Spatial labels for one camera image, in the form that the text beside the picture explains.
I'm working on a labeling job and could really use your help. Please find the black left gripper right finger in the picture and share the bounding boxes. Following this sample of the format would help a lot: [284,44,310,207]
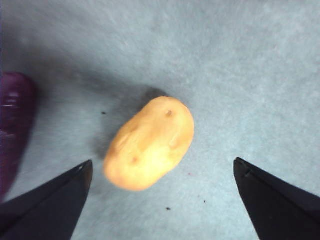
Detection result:
[233,156,320,240]

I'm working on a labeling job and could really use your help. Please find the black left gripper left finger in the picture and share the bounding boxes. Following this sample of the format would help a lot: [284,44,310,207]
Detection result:
[0,159,93,240]

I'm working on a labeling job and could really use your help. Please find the purple eggplant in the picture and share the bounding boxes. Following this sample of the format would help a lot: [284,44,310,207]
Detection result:
[0,71,37,201]

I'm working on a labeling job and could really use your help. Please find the brown potato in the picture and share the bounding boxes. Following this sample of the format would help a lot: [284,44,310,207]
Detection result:
[102,96,195,192]

